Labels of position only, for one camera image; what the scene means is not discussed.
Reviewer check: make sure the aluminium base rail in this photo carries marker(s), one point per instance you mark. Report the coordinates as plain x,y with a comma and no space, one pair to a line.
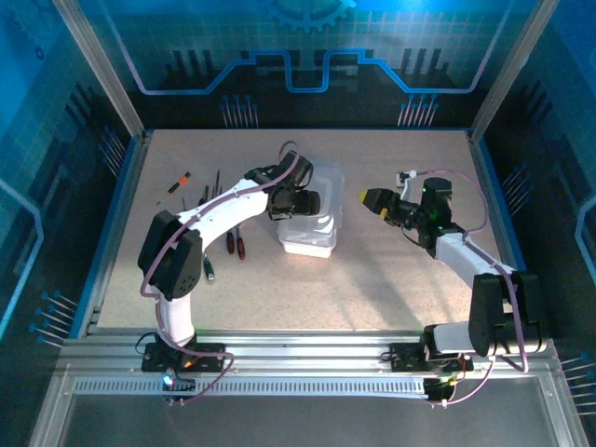
302,354

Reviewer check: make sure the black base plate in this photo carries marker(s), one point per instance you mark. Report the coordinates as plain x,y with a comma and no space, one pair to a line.
215,348
402,357

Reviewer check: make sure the aluminium blue side rail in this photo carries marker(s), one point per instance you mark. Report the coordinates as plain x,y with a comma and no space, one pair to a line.
114,233
490,186

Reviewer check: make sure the clear plastic tool box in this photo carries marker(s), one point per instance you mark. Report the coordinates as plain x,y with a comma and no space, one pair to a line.
307,242

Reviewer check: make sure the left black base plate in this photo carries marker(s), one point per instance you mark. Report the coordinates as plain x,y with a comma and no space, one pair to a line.
215,348

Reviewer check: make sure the right black electronics module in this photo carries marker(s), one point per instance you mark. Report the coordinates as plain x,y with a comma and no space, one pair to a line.
435,391

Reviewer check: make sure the aluminium frame post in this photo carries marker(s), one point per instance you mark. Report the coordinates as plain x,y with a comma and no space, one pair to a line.
100,70
511,70

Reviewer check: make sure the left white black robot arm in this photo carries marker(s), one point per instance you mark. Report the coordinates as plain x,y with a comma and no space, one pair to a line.
223,209

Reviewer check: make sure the black electronics module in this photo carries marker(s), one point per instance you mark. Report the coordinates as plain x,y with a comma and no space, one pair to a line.
435,391
181,385

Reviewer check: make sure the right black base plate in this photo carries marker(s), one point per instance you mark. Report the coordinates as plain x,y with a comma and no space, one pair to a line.
402,357

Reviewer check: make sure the slim orange black screwdriver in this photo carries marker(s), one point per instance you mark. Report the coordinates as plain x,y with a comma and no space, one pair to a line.
179,182

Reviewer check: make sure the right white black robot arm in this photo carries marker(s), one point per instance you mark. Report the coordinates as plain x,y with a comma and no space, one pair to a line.
465,258

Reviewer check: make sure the left black electronics module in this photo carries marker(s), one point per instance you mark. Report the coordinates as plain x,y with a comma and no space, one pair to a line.
181,385

